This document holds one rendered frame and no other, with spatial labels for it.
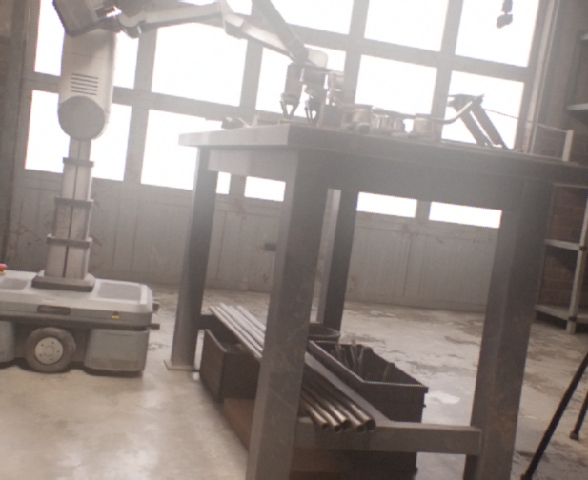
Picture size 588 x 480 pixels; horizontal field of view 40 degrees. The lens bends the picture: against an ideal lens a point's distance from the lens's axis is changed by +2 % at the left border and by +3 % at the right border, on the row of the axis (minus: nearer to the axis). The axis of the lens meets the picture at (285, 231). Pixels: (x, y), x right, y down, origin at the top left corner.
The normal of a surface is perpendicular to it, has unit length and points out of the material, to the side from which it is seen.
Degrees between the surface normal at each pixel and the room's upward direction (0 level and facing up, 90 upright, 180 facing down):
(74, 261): 90
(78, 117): 90
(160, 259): 90
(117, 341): 90
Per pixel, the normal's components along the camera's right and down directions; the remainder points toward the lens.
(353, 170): 0.28, 0.11
